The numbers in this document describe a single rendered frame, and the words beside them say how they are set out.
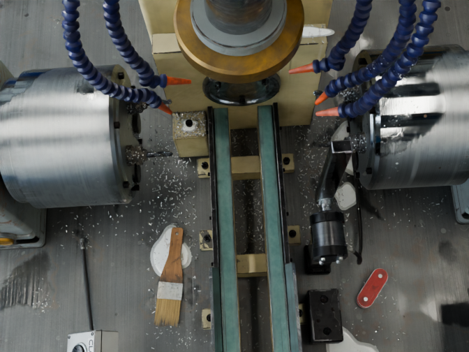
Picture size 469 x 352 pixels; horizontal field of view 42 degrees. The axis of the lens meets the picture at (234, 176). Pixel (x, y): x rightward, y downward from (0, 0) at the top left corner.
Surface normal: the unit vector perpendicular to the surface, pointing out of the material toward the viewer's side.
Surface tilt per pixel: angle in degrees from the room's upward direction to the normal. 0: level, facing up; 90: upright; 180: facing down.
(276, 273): 0
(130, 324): 0
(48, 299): 0
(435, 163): 62
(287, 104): 90
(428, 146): 47
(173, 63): 90
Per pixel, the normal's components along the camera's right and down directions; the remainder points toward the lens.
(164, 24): 0.05, 0.94
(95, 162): 0.01, 0.41
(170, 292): -0.04, -0.33
